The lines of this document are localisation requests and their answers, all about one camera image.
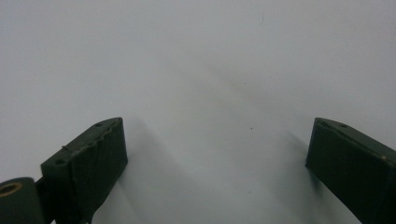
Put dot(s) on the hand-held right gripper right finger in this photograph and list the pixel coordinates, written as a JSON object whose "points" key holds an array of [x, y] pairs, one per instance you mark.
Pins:
{"points": [[351, 168]]}

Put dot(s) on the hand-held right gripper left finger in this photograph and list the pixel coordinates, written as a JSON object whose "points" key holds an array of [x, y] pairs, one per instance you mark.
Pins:
{"points": [[91, 165]]}

